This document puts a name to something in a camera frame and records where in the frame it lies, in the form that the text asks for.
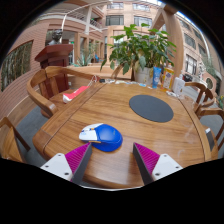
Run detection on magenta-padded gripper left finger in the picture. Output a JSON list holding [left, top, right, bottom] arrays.
[[39, 142, 94, 186]]

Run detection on blue and white computer mouse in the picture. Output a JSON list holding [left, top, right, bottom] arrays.
[[78, 123, 124, 153]]

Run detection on yellow liquid bottle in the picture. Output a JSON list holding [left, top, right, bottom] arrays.
[[161, 63, 175, 93]]

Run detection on leafy plant in white pot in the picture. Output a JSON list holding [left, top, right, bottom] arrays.
[[99, 23, 178, 86]]

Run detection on spiky green agave plant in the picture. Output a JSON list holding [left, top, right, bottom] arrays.
[[75, 49, 94, 67]]

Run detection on white pump bottle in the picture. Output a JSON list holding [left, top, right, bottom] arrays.
[[172, 73, 186, 98]]

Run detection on dark red wooden podium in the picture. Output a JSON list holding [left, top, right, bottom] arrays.
[[34, 43, 74, 94]]

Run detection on wooden armchair holding black notebook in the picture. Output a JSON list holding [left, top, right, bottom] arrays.
[[196, 107, 224, 151]]

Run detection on empty round-backed wooden armchair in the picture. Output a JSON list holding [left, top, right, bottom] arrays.
[[183, 81, 216, 114]]

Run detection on round dark grey mouse pad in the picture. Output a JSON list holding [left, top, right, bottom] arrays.
[[128, 94, 175, 123]]

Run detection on wooden armchair holding red packet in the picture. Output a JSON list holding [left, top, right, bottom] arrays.
[[26, 65, 101, 118]]

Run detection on keys on white lanyard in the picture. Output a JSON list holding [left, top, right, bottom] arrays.
[[88, 75, 101, 88]]

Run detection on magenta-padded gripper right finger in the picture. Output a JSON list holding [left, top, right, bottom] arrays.
[[132, 142, 184, 186]]

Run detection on wooden armchair behind plant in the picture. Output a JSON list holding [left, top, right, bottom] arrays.
[[111, 63, 136, 81]]

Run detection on dark bust statue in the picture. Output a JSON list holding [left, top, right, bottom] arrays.
[[47, 29, 64, 46]]

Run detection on blue squeeze tube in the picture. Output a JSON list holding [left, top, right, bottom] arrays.
[[152, 66, 163, 89]]

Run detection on black notebook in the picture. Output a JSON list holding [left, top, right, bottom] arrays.
[[205, 128, 217, 152]]

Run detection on long wooden planter box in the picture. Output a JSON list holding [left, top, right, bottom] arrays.
[[66, 63, 134, 81]]

